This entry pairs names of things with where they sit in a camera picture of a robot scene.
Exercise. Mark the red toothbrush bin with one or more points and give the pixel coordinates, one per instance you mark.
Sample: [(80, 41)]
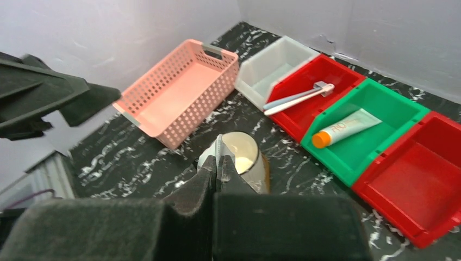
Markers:
[(309, 78)]

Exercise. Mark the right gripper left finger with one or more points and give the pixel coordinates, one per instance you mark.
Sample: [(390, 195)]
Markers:
[(177, 227)]

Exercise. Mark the orange cap toothpaste tube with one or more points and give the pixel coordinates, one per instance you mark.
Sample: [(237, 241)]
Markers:
[(356, 122)]

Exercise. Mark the cream ceramic mug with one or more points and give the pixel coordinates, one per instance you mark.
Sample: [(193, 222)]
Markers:
[(250, 163)]

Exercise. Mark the white toothbrush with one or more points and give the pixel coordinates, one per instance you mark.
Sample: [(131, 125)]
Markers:
[(291, 97), (287, 105)]

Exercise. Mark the pink plastic basket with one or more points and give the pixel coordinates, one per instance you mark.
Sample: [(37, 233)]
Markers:
[(175, 96)]

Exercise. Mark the white plastic bin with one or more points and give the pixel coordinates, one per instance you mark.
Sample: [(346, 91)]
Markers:
[(261, 72)]

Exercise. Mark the red holder bin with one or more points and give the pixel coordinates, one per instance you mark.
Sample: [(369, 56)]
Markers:
[(415, 183)]

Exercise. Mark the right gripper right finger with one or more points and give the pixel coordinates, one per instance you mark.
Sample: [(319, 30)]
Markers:
[(251, 226)]

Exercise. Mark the green toothpaste bin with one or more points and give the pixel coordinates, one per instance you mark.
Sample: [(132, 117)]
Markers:
[(349, 157)]

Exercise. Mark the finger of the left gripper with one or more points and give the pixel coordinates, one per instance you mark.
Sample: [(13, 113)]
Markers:
[(30, 90)]

